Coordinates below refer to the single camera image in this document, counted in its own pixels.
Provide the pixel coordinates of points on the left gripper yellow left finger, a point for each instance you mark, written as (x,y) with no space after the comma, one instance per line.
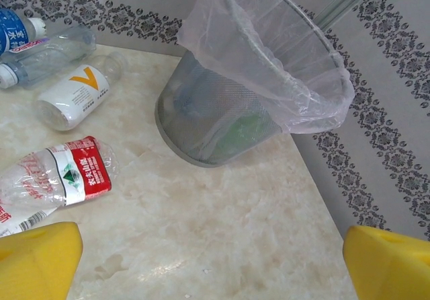
(33,266)

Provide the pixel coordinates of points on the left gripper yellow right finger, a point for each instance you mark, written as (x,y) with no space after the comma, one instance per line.
(393,269)

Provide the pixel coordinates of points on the large blue label white-cap bottle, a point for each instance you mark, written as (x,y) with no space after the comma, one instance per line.
(13,34)

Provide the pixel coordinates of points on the grey metal mesh bin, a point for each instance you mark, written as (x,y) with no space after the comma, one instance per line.
(188,111)

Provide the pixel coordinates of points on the clear bottle purple band label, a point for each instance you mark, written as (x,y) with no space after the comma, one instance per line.
(50,58)

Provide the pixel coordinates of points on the white label orange V bottle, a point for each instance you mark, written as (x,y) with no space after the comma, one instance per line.
(74,95)

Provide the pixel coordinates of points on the red label clear bottle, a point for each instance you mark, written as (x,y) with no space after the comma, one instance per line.
(87,172)

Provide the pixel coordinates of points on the clear plastic bin liner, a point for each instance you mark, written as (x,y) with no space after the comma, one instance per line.
(268,44)

